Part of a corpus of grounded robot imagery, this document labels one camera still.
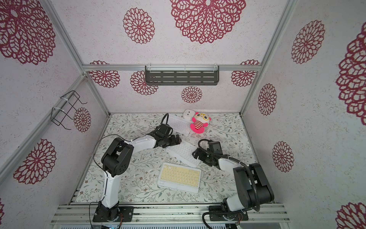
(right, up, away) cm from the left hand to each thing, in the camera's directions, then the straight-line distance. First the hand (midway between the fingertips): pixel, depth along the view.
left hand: (177, 143), depth 100 cm
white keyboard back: (+1, +13, +13) cm, 18 cm away
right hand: (+13, -7, -7) cm, 17 cm away
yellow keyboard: (+2, -19, -15) cm, 24 cm away
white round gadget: (+9, +22, +16) cm, 29 cm away
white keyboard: (+5, -5, -3) cm, 8 cm away
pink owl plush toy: (+17, +15, +6) cm, 23 cm away
